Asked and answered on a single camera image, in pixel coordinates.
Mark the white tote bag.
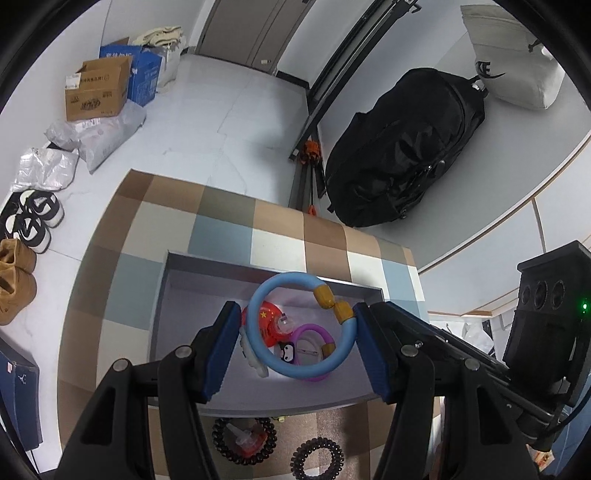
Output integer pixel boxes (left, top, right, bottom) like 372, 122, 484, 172
461, 4, 566, 110

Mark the black and white sneaker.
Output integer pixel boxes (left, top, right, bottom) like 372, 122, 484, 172
11, 189, 63, 228
0, 210, 51, 254

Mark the grey cardboard box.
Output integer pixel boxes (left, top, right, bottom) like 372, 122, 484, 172
148, 250, 386, 418

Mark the navy shoe box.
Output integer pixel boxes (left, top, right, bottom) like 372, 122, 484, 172
0, 337, 43, 450

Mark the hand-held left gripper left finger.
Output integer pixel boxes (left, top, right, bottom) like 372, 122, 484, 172
55, 301, 243, 480

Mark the grey door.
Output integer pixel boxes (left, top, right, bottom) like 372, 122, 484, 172
198, 0, 315, 72

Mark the white fuzzy hair clip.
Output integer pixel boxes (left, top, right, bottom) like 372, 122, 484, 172
238, 323, 271, 379

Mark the blue ring with yellow beads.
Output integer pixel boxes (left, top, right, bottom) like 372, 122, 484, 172
248, 271, 356, 381

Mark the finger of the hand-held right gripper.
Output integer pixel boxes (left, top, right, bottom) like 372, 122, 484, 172
381, 302, 555, 418
434, 325, 509, 373

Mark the black backpack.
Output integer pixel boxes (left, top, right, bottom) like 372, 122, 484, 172
324, 68, 489, 228

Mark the checkered tablecloth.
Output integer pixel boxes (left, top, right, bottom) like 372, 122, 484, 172
55, 168, 439, 480

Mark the beige cloth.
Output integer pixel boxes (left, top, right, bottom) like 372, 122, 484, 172
134, 25, 183, 49

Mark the silver foil bag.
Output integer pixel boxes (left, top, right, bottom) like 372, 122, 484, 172
11, 147, 79, 191

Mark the blue cardboard box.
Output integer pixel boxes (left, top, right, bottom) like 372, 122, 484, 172
99, 38, 162, 104

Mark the grey poly mailer bag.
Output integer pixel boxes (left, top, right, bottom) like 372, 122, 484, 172
45, 99, 147, 174

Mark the purple ring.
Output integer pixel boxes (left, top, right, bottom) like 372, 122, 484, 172
290, 323, 336, 383

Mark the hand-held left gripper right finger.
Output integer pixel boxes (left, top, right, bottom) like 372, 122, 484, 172
353, 302, 541, 480

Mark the red plastic hair clip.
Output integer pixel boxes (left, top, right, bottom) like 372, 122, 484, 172
233, 427, 269, 455

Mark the black cable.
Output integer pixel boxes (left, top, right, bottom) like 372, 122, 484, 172
549, 401, 583, 435

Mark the black spiral hair tie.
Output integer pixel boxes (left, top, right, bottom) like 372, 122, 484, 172
212, 416, 278, 466
290, 440, 345, 480

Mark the brown cardboard box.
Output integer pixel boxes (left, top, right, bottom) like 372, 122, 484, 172
65, 58, 134, 121

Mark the white crumpled plastic bag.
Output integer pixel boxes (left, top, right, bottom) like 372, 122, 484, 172
462, 320, 498, 357

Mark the round pin badge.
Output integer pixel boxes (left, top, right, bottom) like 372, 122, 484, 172
240, 300, 296, 347

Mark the brown shoe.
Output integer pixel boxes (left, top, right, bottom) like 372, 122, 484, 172
0, 268, 38, 326
0, 237, 38, 274

